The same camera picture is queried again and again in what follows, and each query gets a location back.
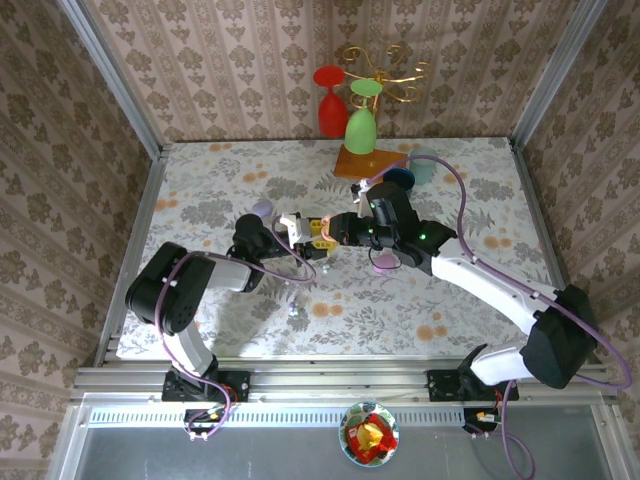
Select orchid purple earbud case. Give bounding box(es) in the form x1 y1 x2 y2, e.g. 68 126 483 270
372 252 401 274

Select blue enamel mug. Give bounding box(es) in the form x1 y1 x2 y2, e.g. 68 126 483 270
384 167 417 197

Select teal frosted tumbler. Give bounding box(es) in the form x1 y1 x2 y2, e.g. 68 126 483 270
408 146 440 186

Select floral tablecloth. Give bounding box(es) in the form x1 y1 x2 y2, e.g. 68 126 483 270
115 137 584 360

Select green wine glass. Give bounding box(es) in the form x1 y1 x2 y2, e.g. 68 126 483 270
343 78 385 155

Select red wine glass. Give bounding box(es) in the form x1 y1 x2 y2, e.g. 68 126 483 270
312 64 350 139

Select gold foil candy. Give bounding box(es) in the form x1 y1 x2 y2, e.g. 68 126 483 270
357 422 384 446

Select patterned ceramic bowl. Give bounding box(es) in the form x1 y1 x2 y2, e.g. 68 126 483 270
339 401 400 469

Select red foil candy wrapper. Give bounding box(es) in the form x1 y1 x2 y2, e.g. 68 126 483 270
348 413 399 464

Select grey metal shelf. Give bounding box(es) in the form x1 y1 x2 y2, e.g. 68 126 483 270
52 403 624 480

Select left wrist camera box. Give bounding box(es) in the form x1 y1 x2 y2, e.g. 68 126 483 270
279 212 312 247

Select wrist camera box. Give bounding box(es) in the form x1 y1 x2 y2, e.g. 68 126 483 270
279 212 312 247
349 180 374 206

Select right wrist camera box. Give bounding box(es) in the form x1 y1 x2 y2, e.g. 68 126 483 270
349 180 374 206

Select gold wire glass rack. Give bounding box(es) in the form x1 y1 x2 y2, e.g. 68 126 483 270
333 44 432 184

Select aluminium table side rail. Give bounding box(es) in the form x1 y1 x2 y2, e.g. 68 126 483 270
92 144 171 369
509 139 591 366

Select long aluminium mounting rail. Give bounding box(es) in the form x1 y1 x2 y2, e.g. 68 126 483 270
69 362 621 404

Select slotted metal cable duct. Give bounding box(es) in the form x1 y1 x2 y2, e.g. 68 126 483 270
87 407 599 427

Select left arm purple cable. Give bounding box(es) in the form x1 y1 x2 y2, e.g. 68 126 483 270
154 219 319 441

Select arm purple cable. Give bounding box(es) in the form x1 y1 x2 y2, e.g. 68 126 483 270
359 154 634 480
154 219 319 441

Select black yellow cable connector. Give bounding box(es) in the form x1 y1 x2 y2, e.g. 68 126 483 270
183 407 227 437
462 407 503 434

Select aluminium frame post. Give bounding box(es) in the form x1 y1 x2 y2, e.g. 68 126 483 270
508 0 612 151
53 0 171 160

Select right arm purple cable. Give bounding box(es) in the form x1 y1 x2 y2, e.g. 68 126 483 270
359 154 634 480

